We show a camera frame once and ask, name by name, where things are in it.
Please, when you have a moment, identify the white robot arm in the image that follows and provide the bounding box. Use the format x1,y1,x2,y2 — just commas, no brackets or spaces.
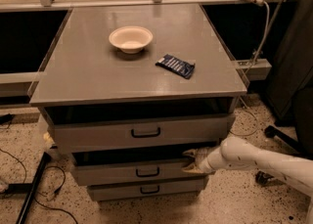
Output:
182,136,313,224

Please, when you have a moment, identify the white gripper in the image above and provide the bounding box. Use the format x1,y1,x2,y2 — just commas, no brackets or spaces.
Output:
182,147,225,174

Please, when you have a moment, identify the white power cable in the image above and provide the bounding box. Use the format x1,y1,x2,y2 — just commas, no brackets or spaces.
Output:
228,1,271,138

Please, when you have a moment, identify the grey top drawer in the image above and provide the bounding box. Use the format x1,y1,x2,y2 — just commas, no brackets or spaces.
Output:
49,113,235,154

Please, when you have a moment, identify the blue snack packet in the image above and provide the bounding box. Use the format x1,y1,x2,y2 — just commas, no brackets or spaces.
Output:
156,54,196,79

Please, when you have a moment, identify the white bowl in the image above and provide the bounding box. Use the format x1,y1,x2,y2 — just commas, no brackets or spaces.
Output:
109,26,154,54

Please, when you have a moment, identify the black floor cable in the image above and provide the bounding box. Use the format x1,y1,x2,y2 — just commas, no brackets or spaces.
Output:
0,148,79,224

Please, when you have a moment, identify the grey drawer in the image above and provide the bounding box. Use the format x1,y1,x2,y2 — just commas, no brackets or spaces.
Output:
87,175,208,202
49,113,235,154
71,148,193,186

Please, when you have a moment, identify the black floor stand bar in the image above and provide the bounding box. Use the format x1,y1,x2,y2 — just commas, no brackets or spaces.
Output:
0,153,51,224

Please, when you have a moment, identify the grey bottom drawer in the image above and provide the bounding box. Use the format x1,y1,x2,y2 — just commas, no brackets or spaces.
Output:
87,175,208,202

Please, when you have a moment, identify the grey metal frame rail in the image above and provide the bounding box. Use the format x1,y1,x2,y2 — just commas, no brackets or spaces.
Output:
232,59,272,81

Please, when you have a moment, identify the black office chair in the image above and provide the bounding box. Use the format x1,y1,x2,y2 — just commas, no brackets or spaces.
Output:
255,87,313,190

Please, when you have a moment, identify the grey drawer cabinet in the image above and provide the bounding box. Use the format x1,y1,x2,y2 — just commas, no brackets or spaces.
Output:
28,3,248,202

